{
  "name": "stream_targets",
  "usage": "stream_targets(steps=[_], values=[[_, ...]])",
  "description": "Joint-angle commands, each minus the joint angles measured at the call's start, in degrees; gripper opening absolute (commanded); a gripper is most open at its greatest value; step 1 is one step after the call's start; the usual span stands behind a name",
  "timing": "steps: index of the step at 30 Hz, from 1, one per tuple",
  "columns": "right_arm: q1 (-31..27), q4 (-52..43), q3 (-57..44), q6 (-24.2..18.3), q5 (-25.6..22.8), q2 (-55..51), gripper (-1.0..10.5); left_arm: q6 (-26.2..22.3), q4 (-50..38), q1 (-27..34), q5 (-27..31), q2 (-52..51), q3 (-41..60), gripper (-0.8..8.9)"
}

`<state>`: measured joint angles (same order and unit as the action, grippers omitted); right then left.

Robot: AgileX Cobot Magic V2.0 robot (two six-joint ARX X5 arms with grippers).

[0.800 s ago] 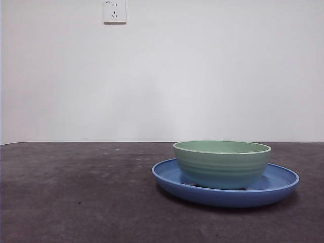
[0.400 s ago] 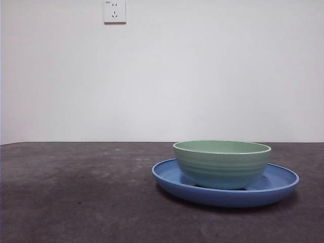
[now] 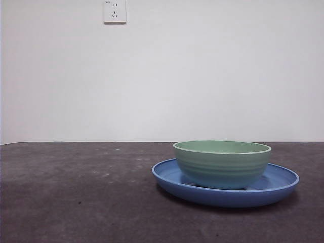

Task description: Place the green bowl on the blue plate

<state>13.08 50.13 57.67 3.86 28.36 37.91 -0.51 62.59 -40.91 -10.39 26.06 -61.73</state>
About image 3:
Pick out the blue plate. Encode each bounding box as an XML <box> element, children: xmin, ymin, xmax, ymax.
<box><xmin>151</xmin><ymin>158</ymin><xmax>300</xmax><ymax>209</ymax></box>

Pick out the white wall socket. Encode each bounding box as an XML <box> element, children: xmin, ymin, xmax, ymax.
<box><xmin>103</xmin><ymin>0</ymin><xmax>127</xmax><ymax>25</ymax></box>

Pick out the green bowl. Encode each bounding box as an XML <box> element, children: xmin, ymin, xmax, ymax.
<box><xmin>173</xmin><ymin>140</ymin><xmax>272</xmax><ymax>190</ymax></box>

